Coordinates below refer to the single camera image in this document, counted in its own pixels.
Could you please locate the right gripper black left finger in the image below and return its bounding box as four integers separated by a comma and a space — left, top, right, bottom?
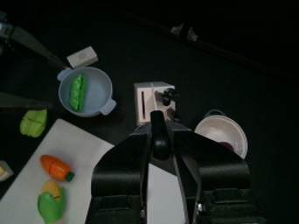
85, 122, 153, 224

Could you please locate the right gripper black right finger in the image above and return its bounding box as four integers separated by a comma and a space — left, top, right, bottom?
167, 121, 267, 224

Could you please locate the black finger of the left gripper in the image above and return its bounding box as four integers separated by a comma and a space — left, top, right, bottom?
0, 91, 53, 111
10, 25, 68, 70

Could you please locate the white toy cleaver black handle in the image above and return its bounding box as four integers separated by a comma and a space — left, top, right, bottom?
147, 109, 187, 224

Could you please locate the light green toy star fruit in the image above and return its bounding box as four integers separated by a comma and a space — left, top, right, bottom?
18, 108, 49, 138

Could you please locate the white rectangular toy block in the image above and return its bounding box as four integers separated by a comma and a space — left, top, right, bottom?
65, 45, 99, 69

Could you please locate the white toy pot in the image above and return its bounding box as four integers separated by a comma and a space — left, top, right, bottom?
192, 108, 248, 160

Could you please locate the green toy pea pod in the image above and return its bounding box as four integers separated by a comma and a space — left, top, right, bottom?
68, 73, 87, 113

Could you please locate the white cutting board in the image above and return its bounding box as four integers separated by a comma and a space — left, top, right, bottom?
0, 117, 117, 224

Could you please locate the orange toy carrot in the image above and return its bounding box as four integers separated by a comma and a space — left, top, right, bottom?
40, 154, 76, 182

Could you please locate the light blue toy pot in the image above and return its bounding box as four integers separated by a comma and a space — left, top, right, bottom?
56, 66, 117, 118

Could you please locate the toy corn with green husk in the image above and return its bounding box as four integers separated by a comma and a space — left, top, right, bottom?
36, 178, 68, 224

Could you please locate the pale yellow toy piece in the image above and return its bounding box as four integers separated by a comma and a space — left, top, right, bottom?
0, 160, 14, 182

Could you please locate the white toy knife block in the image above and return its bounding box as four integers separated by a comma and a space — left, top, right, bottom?
133, 81, 177, 127

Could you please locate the black-handled toy knife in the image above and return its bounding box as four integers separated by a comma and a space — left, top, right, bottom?
155, 87, 180, 107

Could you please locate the small metal bracket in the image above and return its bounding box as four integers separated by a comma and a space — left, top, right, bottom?
185, 27, 199, 42
169, 24, 184, 37

